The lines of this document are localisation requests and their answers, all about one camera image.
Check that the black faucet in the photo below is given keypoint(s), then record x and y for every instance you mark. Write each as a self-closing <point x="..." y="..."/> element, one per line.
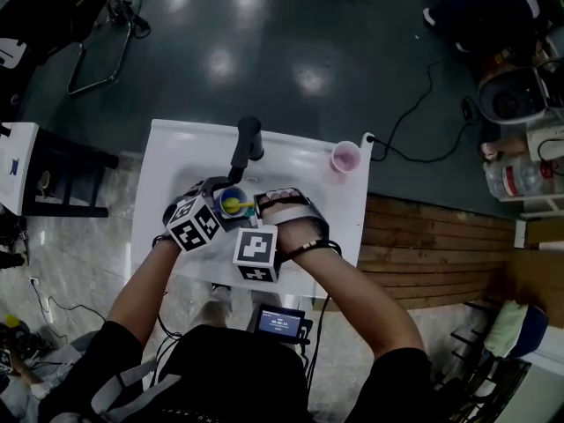
<point x="249" y="139"/>

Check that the clear water jug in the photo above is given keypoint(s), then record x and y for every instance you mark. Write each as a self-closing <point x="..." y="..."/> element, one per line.
<point x="520" y="179"/>

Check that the wooden plank platform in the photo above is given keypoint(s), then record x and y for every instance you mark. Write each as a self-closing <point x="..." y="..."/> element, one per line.
<point x="432" y="249"/>

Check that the blue cup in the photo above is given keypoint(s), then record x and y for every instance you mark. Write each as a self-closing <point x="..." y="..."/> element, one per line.
<point x="219" y="192"/>

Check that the red plastic cup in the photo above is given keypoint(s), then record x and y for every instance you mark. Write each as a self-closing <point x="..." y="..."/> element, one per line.
<point x="346" y="157"/>

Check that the brown wooden board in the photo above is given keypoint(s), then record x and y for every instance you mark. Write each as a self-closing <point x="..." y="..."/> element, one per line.
<point x="533" y="280"/>

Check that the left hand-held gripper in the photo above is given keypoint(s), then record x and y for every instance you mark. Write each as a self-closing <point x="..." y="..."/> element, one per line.
<point x="194" y="225"/>

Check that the person's right forearm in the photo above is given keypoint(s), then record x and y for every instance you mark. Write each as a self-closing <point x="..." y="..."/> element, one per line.
<point x="357" y="298"/>

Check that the black office chair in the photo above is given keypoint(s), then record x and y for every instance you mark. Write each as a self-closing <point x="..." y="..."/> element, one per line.
<point x="476" y="390"/>

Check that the teal sink drain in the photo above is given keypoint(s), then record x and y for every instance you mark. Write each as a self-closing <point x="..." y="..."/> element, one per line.
<point x="250" y="213"/>

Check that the person's grey trousers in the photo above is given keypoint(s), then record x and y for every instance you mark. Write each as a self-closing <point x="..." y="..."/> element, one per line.
<point x="218" y="313"/>

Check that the person's black shirt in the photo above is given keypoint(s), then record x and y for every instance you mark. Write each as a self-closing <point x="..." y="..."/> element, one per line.
<point x="238" y="377"/>

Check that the small black monitor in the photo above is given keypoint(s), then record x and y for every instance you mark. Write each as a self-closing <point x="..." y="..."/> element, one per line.
<point x="278" y="323"/>

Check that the chrome frame black chair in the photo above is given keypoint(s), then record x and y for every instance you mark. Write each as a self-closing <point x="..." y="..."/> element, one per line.
<point x="44" y="16"/>

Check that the blue chair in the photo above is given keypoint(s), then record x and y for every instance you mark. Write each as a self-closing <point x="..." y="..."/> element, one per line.
<point x="535" y="328"/>

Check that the person's right hand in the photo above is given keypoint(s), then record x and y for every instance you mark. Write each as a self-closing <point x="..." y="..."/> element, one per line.
<point x="293" y="234"/>

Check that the person's left forearm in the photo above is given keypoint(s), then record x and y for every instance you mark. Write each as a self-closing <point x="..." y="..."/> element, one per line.
<point x="141" y="293"/>

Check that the yellow brush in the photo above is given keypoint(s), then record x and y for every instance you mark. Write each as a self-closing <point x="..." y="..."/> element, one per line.
<point x="231" y="205"/>

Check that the person's left shoe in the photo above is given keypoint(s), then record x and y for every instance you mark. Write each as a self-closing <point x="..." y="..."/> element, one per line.
<point x="221" y="288"/>

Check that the green cloth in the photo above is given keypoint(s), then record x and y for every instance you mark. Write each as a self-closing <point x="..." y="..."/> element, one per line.
<point x="506" y="328"/>

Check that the white power strip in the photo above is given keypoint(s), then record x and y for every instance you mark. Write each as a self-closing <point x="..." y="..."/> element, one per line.
<point x="368" y="141"/>

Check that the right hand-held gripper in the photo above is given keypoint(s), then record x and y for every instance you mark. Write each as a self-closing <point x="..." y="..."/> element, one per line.
<point x="255" y="247"/>

